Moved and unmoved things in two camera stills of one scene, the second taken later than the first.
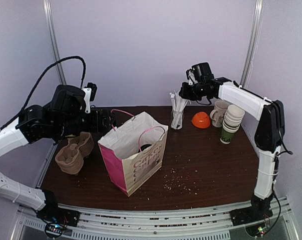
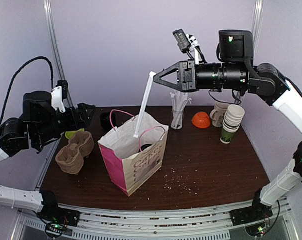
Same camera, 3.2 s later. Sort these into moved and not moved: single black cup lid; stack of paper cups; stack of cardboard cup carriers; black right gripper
Moved: black right gripper
Not moved: single black cup lid; stack of cardboard cup carriers; stack of paper cups
